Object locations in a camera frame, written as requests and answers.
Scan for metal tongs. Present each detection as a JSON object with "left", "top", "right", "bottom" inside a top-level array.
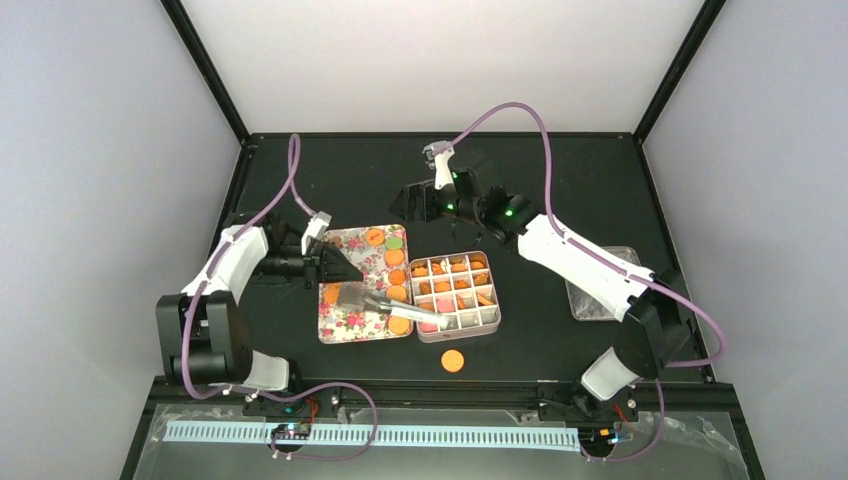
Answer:
[{"left": 337, "top": 285, "right": 450, "bottom": 327}]

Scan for floral cookie tray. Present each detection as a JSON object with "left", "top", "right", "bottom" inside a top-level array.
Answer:
[{"left": 317, "top": 224, "right": 414, "bottom": 345}]

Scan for pink divided cookie tin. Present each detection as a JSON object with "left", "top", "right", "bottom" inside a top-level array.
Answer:
[{"left": 409, "top": 250, "right": 502, "bottom": 343}]

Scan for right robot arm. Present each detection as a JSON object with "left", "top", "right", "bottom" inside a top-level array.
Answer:
[{"left": 389, "top": 170, "right": 694, "bottom": 419}]

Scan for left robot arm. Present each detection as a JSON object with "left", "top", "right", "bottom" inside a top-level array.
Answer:
[{"left": 155, "top": 212, "right": 363, "bottom": 398}]

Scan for green macaron cookie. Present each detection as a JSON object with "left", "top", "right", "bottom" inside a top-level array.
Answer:
[{"left": 384, "top": 236, "right": 404, "bottom": 250}]

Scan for yellow cracker with red mark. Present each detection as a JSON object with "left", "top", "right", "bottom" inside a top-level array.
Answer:
[{"left": 364, "top": 228, "right": 386, "bottom": 246}]

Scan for white pink sandwich cookie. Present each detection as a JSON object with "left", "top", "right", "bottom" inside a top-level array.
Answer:
[{"left": 435, "top": 298, "right": 456, "bottom": 314}]

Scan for fallen orange round cracker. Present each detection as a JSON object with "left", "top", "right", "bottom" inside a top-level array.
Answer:
[{"left": 440, "top": 349, "right": 465, "bottom": 373}]

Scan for clear plastic tin lid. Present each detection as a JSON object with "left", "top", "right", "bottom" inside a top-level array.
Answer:
[{"left": 565, "top": 266, "right": 628, "bottom": 321}]

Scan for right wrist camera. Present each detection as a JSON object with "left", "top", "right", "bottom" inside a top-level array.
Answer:
[{"left": 422, "top": 141, "right": 455, "bottom": 190}]

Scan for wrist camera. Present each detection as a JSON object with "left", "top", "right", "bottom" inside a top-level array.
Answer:
[
  {"left": 422, "top": 141, "right": 455, "bottom": 190},
  {"left": 300, "top": 211, "right": 332, "bottom": 255}
]

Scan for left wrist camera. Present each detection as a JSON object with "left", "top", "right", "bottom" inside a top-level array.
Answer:
[{"left": 300, "top": 211, "right": 332, "bottom": 255}]

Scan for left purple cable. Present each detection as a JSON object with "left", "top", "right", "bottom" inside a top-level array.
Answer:
[{"left": 180, "top": 133, "right": 380, "bottom": 463}]

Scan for white slotted cable duct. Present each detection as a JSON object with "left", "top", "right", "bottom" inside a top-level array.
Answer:
[{"left": 158, "top": 420, "right": 580, "bottom": 452}]

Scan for black frame post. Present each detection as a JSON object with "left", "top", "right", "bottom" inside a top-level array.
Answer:
[{"left": 160, "top": 0, "right": 250, "bottom": 144}]

